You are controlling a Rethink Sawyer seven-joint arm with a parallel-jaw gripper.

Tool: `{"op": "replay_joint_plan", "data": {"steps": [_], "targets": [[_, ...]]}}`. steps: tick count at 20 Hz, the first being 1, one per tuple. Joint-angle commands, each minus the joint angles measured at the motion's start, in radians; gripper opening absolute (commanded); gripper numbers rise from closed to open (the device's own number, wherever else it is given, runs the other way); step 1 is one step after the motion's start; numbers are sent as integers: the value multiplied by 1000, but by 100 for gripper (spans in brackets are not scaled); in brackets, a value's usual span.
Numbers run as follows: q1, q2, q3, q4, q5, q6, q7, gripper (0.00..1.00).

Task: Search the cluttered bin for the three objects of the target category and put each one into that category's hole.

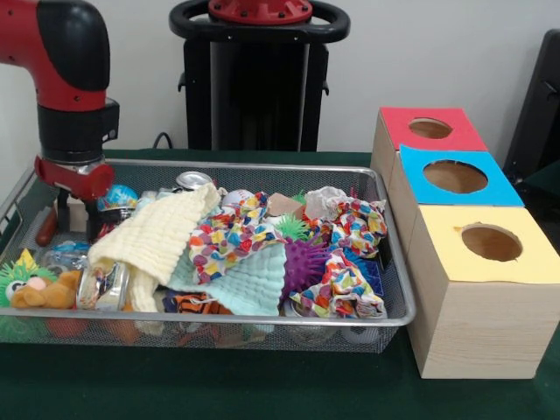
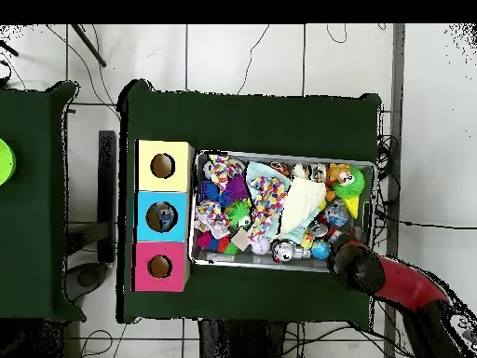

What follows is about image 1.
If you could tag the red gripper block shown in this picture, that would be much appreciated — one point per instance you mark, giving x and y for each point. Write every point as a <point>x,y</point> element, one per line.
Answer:
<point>74,178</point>

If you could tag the cream yellow cloth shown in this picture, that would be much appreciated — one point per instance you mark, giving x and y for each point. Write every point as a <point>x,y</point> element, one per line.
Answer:
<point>153,232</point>

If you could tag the red black drink can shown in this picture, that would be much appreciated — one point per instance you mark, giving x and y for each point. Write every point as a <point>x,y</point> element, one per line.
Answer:
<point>192,179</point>

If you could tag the colourful patterned cloth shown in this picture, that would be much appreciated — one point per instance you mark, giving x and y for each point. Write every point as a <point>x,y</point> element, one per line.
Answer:
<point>229,238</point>
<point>341,289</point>
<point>357,223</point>

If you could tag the green spiky ball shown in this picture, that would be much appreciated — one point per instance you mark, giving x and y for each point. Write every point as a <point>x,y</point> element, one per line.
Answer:
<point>293,227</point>

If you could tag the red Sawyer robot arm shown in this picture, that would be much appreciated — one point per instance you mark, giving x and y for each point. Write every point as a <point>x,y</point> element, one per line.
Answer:
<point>61,52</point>

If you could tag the shallow clear mesh bin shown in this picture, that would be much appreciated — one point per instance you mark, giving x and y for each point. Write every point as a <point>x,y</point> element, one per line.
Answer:
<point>398,306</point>

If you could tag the wooden three-hole box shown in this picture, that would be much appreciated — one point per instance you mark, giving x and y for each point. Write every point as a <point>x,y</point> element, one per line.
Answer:
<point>481,324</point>

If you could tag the blue globe ball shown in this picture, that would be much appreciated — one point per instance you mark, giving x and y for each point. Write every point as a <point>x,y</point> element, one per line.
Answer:
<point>118,199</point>

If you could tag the crushed silver drink can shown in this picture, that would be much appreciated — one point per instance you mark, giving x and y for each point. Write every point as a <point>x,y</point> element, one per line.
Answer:
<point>103,285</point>

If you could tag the brown plush bear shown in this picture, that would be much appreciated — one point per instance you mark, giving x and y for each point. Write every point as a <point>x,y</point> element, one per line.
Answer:
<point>48,293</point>

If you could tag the green fluffy toy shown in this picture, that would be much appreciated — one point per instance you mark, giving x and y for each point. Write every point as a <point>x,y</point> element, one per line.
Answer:
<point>16,278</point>

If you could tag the white baseball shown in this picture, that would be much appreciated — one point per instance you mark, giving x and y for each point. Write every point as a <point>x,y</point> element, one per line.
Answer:
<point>236,197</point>

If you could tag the mint green cloth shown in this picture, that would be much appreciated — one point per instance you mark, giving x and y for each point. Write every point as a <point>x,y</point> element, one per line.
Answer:
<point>241,284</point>

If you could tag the dark green table cloth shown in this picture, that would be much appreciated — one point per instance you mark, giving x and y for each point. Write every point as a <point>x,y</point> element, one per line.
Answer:
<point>219,385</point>

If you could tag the purple spiky ball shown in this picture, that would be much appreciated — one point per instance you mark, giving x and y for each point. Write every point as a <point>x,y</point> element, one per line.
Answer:
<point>306,262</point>

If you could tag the black chair back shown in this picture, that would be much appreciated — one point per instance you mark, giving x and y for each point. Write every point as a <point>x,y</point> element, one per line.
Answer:
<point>538,114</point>

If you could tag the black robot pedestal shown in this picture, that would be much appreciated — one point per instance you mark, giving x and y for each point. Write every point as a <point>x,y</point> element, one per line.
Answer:
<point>254,96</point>

